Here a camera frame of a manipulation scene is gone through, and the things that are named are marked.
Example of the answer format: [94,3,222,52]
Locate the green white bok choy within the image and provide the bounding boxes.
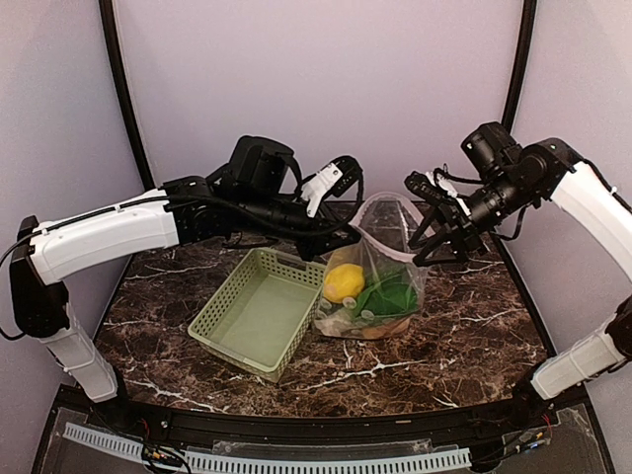
[353,278,419,318]

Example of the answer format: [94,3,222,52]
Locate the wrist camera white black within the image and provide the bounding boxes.
[299,155,364,218]
[404,171,461,205]

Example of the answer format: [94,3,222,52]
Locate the yellow lemon top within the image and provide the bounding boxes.
[323,264,365,303]

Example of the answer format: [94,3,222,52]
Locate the clear acrylic plate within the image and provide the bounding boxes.
[31,408,147,474]
[493,404,607,474]

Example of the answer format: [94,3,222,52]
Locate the clear zip top bag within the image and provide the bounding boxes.
[312,192,428,341]

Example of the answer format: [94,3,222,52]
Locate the right clear acrylic plate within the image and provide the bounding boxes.
[493,404,607,474]

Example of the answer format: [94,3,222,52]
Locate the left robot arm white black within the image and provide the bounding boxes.
[1,135,364,431]

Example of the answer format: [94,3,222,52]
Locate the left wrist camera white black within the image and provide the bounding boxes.
[299,155,364,218]

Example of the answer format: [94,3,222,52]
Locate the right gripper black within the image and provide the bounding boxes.
[408,169,535,265]

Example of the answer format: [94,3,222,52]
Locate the white slotted cable duct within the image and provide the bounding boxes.
[63,422,472,473]

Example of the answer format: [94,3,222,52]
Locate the left clear acrylic plate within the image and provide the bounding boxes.
[31,408,147,474]

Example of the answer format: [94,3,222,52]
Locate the right black frame post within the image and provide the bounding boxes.
[501,0,538,132]

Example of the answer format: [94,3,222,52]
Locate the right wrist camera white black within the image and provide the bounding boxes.
[404,171,461,205]

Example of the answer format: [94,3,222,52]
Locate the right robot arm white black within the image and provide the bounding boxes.
[405,121,631,429]

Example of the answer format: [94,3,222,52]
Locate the black curved front rail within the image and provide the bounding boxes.
[124,400,558,446]

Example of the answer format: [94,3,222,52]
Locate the beige plastic basket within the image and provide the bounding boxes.
[188,248,325,383]

